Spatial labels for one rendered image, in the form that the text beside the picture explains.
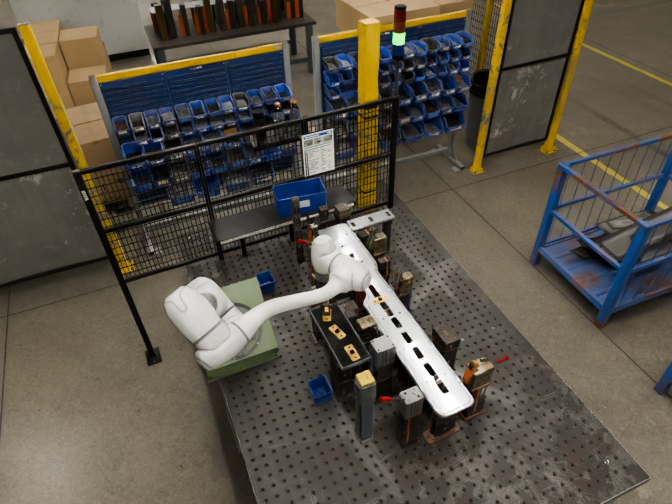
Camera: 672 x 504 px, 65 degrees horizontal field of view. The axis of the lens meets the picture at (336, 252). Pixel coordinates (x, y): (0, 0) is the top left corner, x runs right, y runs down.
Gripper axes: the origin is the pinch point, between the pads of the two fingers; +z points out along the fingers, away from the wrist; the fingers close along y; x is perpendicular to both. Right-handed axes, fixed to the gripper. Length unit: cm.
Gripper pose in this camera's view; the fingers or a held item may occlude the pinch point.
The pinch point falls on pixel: (326, 308)
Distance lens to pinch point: 240.4
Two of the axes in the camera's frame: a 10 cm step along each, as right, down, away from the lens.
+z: 0.3, 7.5, 6.6
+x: 0.1, -6.6, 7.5
